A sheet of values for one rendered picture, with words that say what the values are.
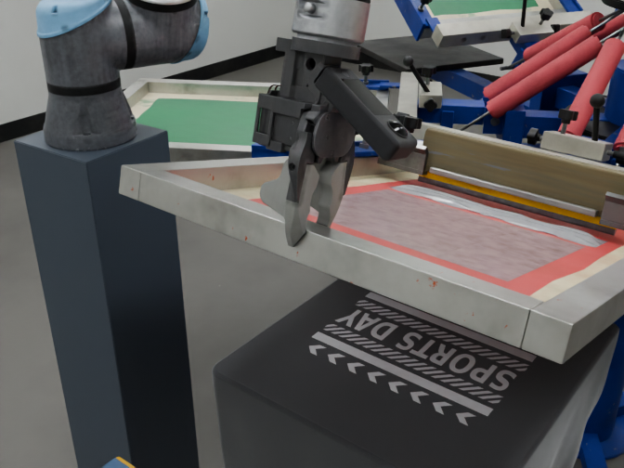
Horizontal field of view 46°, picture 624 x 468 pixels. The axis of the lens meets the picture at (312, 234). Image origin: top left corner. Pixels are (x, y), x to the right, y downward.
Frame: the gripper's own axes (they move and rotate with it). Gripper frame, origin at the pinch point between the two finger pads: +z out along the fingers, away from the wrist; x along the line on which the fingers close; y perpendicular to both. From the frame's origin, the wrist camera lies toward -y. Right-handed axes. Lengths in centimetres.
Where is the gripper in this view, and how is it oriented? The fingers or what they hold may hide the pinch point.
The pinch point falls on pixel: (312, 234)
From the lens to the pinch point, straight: 79.6
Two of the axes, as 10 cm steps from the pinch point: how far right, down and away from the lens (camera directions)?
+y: -7.9, -2.8, 5.4
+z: -1.6, 9.5, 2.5
